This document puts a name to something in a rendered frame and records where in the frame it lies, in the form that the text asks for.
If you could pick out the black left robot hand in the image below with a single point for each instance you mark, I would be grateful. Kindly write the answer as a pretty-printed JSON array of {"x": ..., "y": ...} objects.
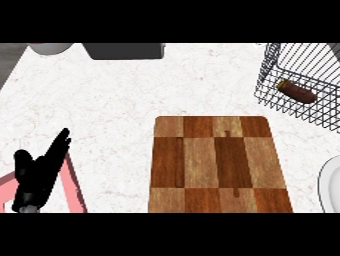
[{"x": 41, "y": 170}]

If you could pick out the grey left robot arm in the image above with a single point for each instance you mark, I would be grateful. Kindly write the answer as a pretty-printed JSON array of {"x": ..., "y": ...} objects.
[{"x": 29, "y": 209}]

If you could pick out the wooden checkered cutting board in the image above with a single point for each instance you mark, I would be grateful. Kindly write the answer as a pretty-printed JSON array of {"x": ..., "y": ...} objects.
[{"x": 218, "y": 163}]

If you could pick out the grey round bowl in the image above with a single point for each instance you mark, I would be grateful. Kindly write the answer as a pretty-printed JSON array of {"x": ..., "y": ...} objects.
[{"x": 51, "y": 47}]

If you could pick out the dark grey box appliance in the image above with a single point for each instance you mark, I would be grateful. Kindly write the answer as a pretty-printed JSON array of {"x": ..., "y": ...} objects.
[{"x": 123, "y": 50}]

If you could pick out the white plate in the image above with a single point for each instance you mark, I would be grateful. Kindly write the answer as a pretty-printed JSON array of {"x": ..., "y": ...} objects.
[{"x": 339, "y": 183}]

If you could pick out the pink triangular frame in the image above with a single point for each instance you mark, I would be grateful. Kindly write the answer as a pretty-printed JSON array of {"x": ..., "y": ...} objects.
[{"x": 75, "y": 186}]

